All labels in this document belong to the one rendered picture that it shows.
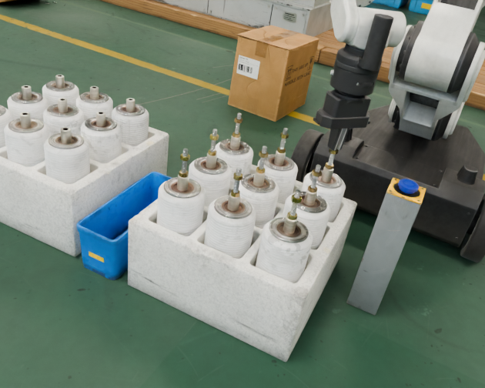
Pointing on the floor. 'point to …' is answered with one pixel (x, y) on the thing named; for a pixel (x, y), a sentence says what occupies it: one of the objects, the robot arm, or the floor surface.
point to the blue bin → (115, 227)
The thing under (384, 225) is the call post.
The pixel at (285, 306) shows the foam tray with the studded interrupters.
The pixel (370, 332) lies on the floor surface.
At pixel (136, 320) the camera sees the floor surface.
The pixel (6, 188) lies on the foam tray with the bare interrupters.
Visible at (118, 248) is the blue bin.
